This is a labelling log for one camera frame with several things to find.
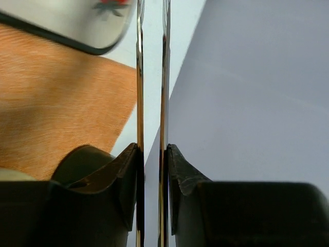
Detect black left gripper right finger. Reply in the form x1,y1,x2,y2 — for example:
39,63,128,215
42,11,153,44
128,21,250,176
167,145,328,246

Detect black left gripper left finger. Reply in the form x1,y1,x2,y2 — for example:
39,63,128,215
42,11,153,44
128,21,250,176
1,143,138,246

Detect metal serving tongs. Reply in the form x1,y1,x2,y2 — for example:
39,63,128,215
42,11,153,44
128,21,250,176
136,1,171,246

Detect dark green mug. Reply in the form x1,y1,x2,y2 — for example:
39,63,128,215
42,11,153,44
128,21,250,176
51,145,115,188

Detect cream ceramic plate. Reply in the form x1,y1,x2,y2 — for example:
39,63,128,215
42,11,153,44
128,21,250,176
0,168,36,182

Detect orange cloth placemat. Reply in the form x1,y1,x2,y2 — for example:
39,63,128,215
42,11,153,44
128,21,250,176
1,25,136,180

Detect strawberry print white tray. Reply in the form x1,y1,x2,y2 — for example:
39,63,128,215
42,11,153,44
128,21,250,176
1,0,136,56

